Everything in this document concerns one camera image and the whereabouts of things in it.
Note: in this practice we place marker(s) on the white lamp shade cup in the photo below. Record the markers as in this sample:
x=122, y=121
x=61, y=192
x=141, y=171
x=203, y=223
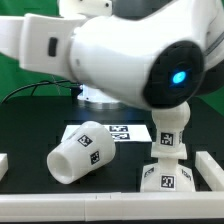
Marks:
x=88, y=148

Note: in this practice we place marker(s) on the white light bulb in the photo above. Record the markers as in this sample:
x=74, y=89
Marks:
x=170, y=125

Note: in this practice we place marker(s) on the white lamp base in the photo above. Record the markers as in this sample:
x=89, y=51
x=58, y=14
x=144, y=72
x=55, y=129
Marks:
x=167, y=175

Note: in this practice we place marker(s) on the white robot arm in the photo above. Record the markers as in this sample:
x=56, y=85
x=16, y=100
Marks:
x=159, y=61

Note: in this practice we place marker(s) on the white marker tag sheet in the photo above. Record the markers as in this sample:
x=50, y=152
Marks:
x=129, y=133

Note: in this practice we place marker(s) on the white right rail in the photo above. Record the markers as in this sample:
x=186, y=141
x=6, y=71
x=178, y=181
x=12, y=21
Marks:
x=210, y=170

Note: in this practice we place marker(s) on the white rail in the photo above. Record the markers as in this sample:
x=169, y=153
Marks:
x=111, y=206
x=210, y=170
x=3, y=165

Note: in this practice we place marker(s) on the white left rail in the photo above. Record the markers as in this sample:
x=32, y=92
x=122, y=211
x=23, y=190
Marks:
x=3, y=165

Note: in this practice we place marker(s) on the white front rail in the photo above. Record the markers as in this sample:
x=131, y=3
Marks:
x=111, y=206

